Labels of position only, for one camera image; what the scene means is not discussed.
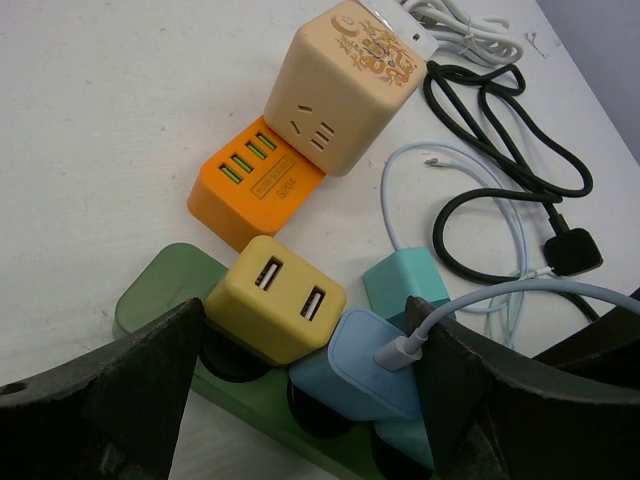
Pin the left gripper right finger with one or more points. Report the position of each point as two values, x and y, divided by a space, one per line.
571 412

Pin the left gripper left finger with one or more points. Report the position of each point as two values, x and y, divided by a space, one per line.
112 413

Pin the green power strip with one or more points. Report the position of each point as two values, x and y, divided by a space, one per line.
260 395

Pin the yellow usb charger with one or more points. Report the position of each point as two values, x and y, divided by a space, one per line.
275 304

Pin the teal charger cube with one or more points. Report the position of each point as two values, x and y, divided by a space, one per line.
406 272
405 440

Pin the light blue usb charger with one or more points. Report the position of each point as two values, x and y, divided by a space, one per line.
345 377

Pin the beige cube socket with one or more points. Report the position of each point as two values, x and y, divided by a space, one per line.
343 79

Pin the orange usb hub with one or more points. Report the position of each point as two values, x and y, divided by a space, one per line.
252 186

